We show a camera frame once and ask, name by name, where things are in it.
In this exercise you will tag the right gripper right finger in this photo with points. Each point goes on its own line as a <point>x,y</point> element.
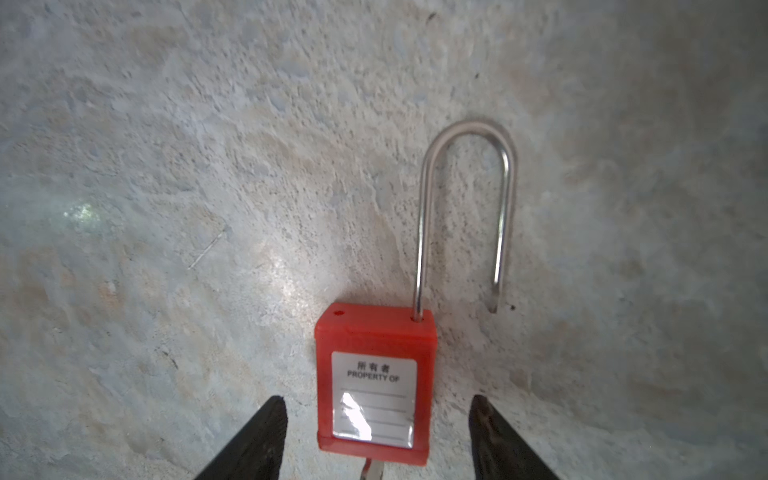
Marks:
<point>498,451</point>

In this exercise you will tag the silver key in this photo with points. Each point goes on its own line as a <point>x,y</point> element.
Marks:
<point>372,470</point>

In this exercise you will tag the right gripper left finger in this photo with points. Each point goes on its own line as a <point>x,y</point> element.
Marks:
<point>256,451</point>

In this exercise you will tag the red padlock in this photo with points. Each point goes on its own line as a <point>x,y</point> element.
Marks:
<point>376,364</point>

